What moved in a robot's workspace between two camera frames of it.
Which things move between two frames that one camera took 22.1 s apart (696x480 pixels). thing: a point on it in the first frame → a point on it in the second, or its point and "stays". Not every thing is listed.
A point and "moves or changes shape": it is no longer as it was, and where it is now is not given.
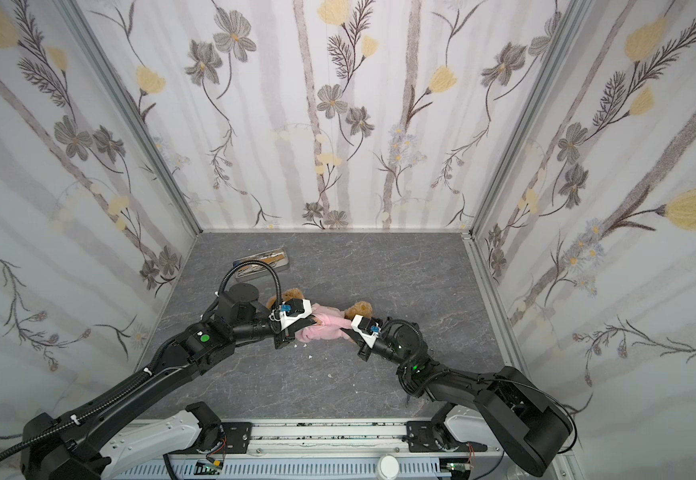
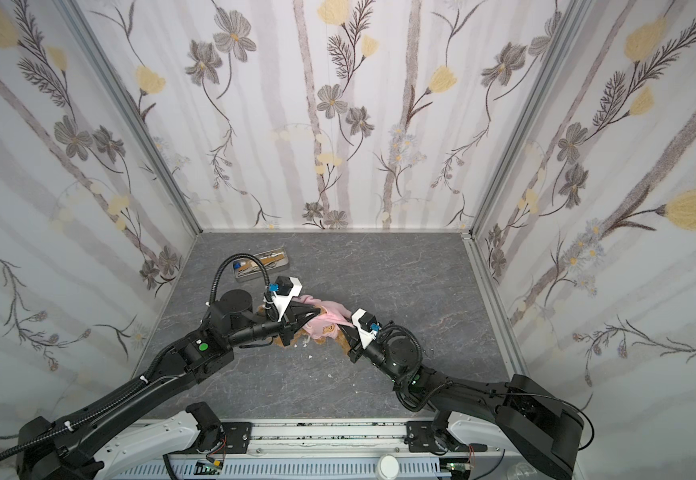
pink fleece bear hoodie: [328, 326] stays
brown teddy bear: [360, 308] moves or changes shape
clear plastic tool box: [278, 259] stays
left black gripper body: [288, 333] stays
